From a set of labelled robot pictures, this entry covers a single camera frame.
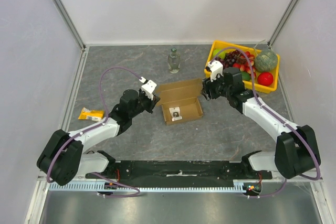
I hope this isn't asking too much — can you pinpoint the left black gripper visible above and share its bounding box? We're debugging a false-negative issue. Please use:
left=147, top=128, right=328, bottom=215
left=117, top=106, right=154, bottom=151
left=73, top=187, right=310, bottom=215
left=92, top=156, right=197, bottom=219
left=130, top=88, right=160, bottom=118

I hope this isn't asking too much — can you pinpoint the brown cardboard box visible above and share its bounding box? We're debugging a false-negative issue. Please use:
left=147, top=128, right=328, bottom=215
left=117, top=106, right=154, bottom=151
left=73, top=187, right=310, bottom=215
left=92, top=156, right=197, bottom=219
left=156, top=78, right=203, bottom=125

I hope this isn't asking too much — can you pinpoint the small white packet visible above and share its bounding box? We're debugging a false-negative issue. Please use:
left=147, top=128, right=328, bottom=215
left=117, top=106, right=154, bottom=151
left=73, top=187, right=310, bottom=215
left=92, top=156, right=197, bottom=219
left=169, top=107, right=182, bottom=122

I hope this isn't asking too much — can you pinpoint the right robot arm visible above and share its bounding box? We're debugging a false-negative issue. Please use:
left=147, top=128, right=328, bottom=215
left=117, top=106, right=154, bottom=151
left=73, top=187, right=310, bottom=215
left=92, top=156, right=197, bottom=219
left=201, top=68, right=321, bottom=180

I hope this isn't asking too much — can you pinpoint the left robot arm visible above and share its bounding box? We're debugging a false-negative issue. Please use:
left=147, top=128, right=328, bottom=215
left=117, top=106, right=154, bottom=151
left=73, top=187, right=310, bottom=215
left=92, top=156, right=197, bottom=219
left=37, top=89, right=160, bottom=186

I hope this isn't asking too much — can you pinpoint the green apple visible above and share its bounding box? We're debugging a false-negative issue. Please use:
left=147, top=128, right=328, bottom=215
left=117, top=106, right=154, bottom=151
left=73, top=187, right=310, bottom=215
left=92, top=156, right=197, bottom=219
left=213, top=49, right=226, bottom=59

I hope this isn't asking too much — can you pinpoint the dark purple grape bunch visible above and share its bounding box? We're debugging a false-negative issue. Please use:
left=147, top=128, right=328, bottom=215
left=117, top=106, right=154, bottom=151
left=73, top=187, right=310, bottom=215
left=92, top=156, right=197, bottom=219
left=215, top=50, right=241, bottom=68

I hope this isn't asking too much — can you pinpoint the green avocado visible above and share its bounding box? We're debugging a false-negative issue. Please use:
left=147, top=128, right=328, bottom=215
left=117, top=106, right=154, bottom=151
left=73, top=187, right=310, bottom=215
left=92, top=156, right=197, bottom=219
left=241, top=71, right=251, bottom=81

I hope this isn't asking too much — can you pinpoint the clear glass bottle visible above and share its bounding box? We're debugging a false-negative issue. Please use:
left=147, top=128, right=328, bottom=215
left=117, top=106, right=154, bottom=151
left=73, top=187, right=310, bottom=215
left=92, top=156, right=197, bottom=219
left=168, top=48, right=181, bottom=73

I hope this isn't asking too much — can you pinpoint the red cherry cluster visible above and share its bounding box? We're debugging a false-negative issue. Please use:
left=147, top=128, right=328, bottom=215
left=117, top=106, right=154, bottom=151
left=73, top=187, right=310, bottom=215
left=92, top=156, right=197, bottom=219
left=234, top=51, right=256, bottom=77

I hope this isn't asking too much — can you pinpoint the yellow snack packet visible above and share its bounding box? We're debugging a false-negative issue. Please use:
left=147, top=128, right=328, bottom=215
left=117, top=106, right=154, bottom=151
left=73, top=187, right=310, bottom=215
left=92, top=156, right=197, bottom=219
left=78, top=108, right=104, bottom=122

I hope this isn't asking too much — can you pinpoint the red apple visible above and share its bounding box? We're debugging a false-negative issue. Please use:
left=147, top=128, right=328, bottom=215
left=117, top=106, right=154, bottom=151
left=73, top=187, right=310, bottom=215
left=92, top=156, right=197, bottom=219
left=257, top=72, right=274, bottom=87

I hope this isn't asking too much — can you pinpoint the green netted melon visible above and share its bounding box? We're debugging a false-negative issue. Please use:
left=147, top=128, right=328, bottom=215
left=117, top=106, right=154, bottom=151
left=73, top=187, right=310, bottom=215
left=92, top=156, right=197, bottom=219
left=254, top=50, right=278, bottom=72

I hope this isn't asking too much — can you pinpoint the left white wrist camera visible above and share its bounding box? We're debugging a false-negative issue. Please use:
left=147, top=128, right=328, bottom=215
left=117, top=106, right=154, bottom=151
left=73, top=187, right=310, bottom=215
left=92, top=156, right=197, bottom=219
left=139, top=77, right=157, bottom=101

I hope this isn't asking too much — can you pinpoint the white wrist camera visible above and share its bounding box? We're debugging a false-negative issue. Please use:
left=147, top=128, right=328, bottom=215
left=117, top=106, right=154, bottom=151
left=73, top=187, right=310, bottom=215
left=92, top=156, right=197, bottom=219
left=139, top=77, right=157, bottom=101
left=206, top=60, right=223, bottom=82

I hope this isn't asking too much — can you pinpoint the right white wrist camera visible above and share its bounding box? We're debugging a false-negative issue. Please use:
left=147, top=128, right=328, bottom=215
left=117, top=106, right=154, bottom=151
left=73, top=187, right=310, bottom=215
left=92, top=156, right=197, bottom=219
left=206, top=60, right=223, bottom=82

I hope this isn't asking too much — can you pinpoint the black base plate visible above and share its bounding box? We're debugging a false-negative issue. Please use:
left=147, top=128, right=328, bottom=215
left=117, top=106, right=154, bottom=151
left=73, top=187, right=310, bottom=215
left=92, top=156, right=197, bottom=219
left=100, top=160, right=272, bottom=188

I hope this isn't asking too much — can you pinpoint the white cable duct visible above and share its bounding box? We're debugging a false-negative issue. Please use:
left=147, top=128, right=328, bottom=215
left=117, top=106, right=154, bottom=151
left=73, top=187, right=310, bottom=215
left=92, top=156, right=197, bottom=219
left=48, top=180, right=246, bottom=193

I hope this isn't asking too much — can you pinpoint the aluminium frame rail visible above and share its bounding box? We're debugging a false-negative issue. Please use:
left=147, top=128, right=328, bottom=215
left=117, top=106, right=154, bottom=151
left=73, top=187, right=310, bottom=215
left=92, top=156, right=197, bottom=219
left=36, top=159, right=323, bottom=182

